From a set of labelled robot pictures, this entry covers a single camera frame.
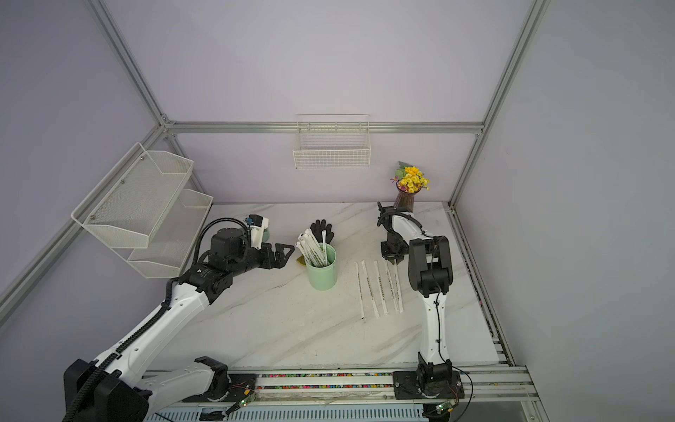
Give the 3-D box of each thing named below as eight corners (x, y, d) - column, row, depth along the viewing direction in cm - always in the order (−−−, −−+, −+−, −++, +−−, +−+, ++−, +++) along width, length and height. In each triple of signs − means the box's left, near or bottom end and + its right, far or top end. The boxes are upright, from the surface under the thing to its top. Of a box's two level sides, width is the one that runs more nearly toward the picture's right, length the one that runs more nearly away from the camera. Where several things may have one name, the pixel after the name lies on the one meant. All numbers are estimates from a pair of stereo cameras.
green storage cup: (309, 290, 95) (304, 270, 84) (312, 265, 102) (307, 243, 91) (336, 290, 95) (335, 270, 84) (337, 265, 102) (336, 243, 91)
